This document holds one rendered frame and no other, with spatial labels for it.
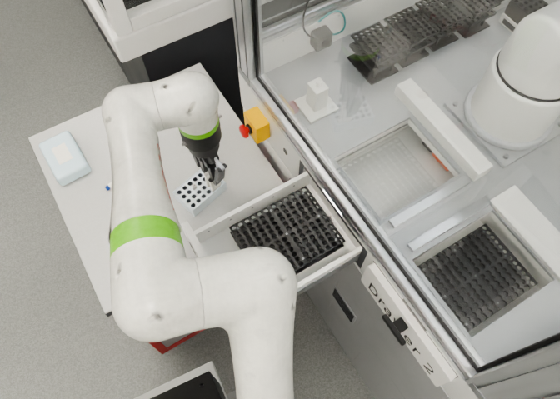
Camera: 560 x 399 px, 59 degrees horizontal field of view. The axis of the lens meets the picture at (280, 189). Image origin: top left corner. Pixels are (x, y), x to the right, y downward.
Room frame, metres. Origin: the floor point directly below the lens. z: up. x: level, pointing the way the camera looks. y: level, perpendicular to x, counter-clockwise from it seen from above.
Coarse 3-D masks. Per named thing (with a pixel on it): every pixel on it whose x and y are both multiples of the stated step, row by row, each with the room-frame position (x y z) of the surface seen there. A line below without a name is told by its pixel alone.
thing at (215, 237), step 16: (304, 176) 0.63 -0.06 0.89; (272, 192) 0.58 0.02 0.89; (288, 192) 0.60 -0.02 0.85; (320, 192) 0.60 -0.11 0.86; (240, 208) 0.53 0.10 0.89; (256, 208) 0.55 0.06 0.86; (208, 224) 0.49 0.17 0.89; (224, 224) 0.50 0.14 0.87; (240, 224) 0.52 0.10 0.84; (336, 224) 0.52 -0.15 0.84; (208, 240) 0.47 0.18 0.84; (224, 240) 0.47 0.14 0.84; (352, 240) 0.47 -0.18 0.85; (336, 256) 0.43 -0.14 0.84; (352, 256) 0.41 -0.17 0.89; (304, 272) 0.39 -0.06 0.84; (320, 272) 0.37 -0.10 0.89; (304, 288) 0.34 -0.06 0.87
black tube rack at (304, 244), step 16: (304, 192) 0.58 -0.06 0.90; (272, 208) 0.53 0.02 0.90; (288, 208) 0.53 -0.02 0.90; (304, 208) 0.53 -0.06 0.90; (320, 208) 0.53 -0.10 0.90; (256, 224) 0.49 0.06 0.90; (272, 224) 0.50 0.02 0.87; (288, 224) 0.49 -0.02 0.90; (304, 224) 0.49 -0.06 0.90; (320, 224) 0.50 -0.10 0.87; (256, 240) 0.45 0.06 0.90; (272, 240) 0.45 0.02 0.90; (288, 240) 0.45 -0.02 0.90; (304, 240) 0.46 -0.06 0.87; (320, 240) 0.45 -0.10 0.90; (336, 240) 0.45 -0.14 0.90; (288, 256) 0.41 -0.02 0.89; (304, 256) 0.41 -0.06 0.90; (320, 256) 0.41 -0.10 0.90
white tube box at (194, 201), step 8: (192, 176) 0.68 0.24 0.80; (200, 176) 0.69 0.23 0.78; (184, 184) 0.65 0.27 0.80; (200, 184) 0.66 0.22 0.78; (224, 184) 0.66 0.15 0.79; (176, 192) 0.63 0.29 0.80; (184, 192) 0.63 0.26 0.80; (192, 192) 0.63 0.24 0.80; (200, 192) 0.64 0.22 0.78; (208, 192) 0.64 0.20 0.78; (216, 192) 0.63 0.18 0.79; (184, 200) 0.60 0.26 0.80; (192, 200) 0.60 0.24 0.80; (200, 200) 0.61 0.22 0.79; (208, 200) 0.61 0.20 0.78; (192, 208) 0.58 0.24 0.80; (200, 208) 0.59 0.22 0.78
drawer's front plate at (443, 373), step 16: (368, 272) 0.37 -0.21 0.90; (368, 288) 0.35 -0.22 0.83; (384, 288) 0.32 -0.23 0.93; (384, 304) 0.30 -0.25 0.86; (400, 304) 0.29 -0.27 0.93; (416, 320) 0.25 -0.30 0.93; (416, 336) 0.22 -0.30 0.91; (416, 352) 0.20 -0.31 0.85; (432, 352) 0.18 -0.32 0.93; (432, 368) 0.16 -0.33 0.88; (448, 368) 0.15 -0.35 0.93
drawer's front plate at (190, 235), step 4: (184, 224) 0.47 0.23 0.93; (188, 224) 0.47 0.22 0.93; (184, 228) 0.46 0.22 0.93; (188, 228) 0.46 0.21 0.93; (184, 232) 0.47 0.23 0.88; (188, 232) 0.45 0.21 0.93; (192, 232) 0.45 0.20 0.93; (188, 236) 0.44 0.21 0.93; (192, 236) 0.44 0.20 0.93; (188, 240) 0.45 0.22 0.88; (192, 240) 0.43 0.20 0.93; (196, 240) 0.43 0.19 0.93; (192, 244) 0.42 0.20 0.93; (196, 244) 0.42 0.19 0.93; (200, 244) 0.42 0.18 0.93; (196, 248) 0.41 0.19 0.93; (200, 248) 0.41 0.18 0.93; (196, 252) 0.41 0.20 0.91; (200, 252) 0.40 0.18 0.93; (204, 252) 0.40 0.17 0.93; (200, 256) 0.39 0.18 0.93; (204, 256) 0.39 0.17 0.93
